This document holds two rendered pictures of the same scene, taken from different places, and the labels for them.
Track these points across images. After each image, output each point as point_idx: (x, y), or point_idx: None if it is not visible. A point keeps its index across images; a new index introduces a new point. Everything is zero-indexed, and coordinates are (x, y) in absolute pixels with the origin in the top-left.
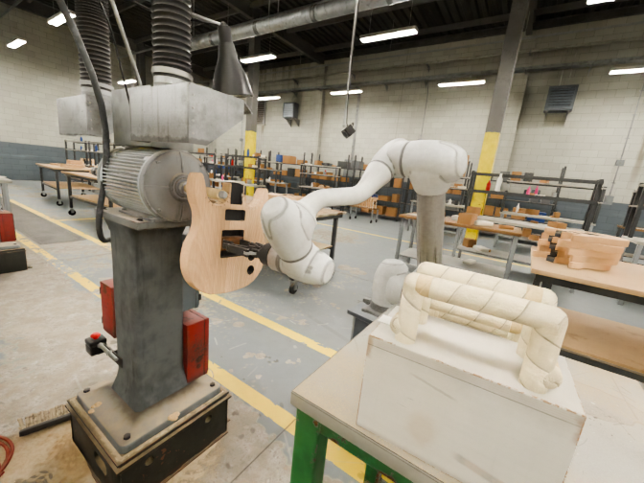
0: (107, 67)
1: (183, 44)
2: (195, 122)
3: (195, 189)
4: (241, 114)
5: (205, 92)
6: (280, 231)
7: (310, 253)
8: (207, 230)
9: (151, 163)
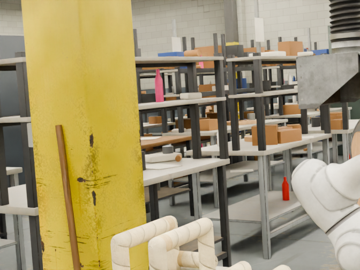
0: None
1: (342, 8)
2: (304, 89)
3: (352, 149)
4: (355, 67)
5: (312, 60)
6: (295, 194)
7: (338, 229)
8: None
9: (359, 122)
